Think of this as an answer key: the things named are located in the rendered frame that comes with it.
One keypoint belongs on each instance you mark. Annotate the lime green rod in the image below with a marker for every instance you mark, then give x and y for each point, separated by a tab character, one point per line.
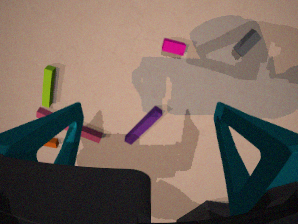
48	85

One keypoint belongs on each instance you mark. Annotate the orange rod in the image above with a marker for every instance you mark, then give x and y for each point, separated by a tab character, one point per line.
53	143

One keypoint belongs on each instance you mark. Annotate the pink rod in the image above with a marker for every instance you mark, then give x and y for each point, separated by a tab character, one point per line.
87	133

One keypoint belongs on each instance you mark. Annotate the purple rod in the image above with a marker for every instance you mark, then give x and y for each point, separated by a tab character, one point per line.
143	125

